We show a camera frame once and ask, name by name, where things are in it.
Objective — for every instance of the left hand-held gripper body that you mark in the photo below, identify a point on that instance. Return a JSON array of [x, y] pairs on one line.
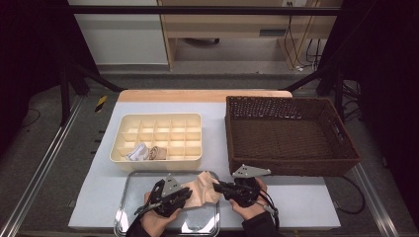
[[169, 189]]

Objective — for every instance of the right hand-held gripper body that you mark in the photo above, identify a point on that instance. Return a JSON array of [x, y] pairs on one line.
[[247, 192]]

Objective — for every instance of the beige sock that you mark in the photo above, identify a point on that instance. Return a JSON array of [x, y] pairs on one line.
[[153, 154], [161, 153], [204, 191]]

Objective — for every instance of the cream divided storage box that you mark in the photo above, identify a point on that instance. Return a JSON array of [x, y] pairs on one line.
[[158, 164]]

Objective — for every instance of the clear box lid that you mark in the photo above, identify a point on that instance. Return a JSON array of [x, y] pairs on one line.
[[138, 187]]

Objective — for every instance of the white sock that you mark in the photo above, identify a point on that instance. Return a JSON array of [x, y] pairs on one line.
[[140, 153], [131, 157]]

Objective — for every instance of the brown wicker basket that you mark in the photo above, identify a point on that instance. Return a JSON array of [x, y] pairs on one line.
[[313, 144]]

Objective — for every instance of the person's right hand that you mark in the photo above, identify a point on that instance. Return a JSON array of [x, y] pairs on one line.
[[250, 212]]

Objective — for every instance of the person's left hand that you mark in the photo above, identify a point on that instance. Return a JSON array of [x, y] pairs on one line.
[[156, 223]]

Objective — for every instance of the white table mat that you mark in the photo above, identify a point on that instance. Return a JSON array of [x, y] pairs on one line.
[[217, 138]]

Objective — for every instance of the yellow black tape strip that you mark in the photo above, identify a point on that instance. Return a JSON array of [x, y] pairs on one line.
[[101, 103]]

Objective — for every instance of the black metal stand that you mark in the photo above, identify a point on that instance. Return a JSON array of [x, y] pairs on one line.
[[65, 98], [339, 95]]

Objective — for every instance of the white cabinet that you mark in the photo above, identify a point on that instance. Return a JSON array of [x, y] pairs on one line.
[[125, 42]]

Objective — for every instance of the wooden desk shelf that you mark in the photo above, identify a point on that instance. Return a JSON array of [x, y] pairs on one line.
[[230, 24]]

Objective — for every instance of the black horizontal bar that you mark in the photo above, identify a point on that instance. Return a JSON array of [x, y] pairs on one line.
[[197, 10]]

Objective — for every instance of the black curtain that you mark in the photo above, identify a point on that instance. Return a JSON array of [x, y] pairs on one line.
[[33, 49], [388, 65]]

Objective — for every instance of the aluminium rail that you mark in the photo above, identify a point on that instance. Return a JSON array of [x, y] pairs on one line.
[[39, 177], [375, 204]]

